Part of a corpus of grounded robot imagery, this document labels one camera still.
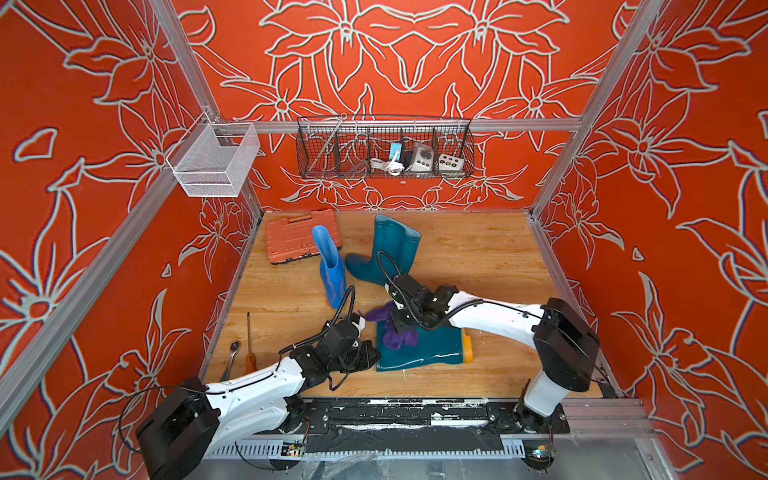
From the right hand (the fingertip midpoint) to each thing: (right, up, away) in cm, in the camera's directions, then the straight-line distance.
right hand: (387, 320), depth 83 cm
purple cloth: (+1, -4, -4) cm, 6 cm away
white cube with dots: (+21, +46, +9) cm, 52 cm away
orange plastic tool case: (-34, +24, +21) cm, 47 cm away
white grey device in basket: (+12, +48, +7) cm, 50 cm away
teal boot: (+16, -6, -4) cm, 18 cm away
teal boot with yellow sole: (+2, +20, +1) cm, 20 cm away
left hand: (-1, -9, -3) cm, 9 cm away
